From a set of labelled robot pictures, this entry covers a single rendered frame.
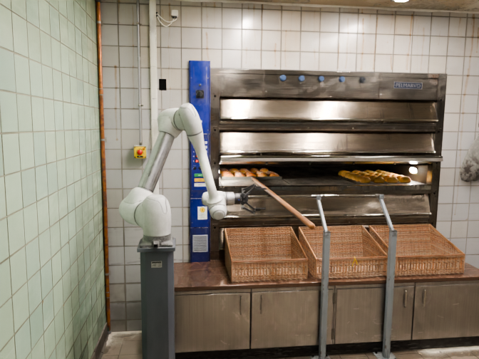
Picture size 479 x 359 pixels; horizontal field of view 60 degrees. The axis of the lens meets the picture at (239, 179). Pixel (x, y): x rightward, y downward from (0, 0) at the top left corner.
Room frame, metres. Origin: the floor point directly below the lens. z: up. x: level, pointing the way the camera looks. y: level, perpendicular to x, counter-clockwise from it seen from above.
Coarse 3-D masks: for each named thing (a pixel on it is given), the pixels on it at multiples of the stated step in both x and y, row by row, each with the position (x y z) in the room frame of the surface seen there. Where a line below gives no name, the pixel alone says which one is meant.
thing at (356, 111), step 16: (224, 112) 3.28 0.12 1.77; (240, 112) 3.30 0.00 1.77; (256, 112) 3.32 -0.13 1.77; (272, 112) 3.33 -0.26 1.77; (288, 112) 3.35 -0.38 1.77; (304, 112) 3.36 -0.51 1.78; (320, 112) 3.38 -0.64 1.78; (336, 112) 3.40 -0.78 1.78; (352, 112) 3.41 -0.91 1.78; (368, 112) 3.43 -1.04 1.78; (384, 112) 3.45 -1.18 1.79; (400, 112) 3.46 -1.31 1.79; (416, 112) 3.48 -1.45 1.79; (432, 112) 3.50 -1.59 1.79
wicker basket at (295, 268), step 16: (240, 240) 3.25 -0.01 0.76; (256, 240) 3.26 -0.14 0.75; (272, 240) 3.28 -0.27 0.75; (288, 240) 3.30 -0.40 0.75; (240, 256) 3.21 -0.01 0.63; (256, 256) 3.23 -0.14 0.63; (272, 256) 3.24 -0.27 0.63; (288, 256) 3.26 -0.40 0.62; (304, 256) 2.91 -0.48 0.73; (240, 272) 2.98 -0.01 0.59; (256, 272) 2.98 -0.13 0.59; (272, 272) 2.84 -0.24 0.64; (288, 272) 2.99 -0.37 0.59; (304, 272) 2.92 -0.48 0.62
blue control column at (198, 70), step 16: (192, 64) 3.23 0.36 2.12; (208, 64) 3.25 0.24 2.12; (192, 80) 3.23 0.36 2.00; (208, 80) 3.25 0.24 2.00; (192, 96) 3.23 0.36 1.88; (208, 96) 3.25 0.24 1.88; (208, 112) 3.25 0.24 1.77; (208, 128) 3.25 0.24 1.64; (208, 144) 3.25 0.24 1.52; (192, 192) 3.23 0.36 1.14; (192, 208) 3.23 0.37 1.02; (192, 224) 3.23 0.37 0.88; (208, 224) 3.25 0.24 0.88; (208, 240) 3.25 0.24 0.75; (192, 256) 3.23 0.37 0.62; (208, 256) 3.25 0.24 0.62
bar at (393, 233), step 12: (384, 204) 3.01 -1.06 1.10; (324, 228) 2.82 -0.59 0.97; (324, 240) 2.77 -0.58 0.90; (396, 240) 2.84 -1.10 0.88; (324, 252) 2.77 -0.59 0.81; (324, 264) 2.77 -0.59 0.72; (324, 276) 2.77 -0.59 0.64; (324, 288) 2.77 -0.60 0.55; (324, 300) 2.78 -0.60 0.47; (324, 312) 2.78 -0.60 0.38; (324, 324) 2.78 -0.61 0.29; (384, 324) 2.86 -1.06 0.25; (324, 336) 2.78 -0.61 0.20; (384, 336) 2.85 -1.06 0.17; (324, 348) 2.78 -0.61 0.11; (384, 348) 2.84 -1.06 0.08
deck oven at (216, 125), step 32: (224, 128) 3.29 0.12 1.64; (256, 128) 3.33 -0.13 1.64; (288, 128) 3.36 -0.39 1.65; (320, 128) 3.39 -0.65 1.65; (352, 128) 3.42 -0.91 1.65; (384, 128) 3.45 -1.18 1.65; (416, 128) 3.49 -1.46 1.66; (256, 192) 3.32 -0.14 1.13; (288, 192) 3.36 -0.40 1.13; (320, 192) 3.39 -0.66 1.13; (352, 192) 3.42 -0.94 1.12; (384, 192) 3.45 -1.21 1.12; (416, 192) 3.49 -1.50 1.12; (224, 224) 3.30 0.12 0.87; (256, 224) 3.33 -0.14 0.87; (288, 224) 3.36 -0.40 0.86; (320, 224) 3.39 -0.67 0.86; (352, 224) 3.42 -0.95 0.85; (224, 256) 3.29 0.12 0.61; (320, 256) 3.39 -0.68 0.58
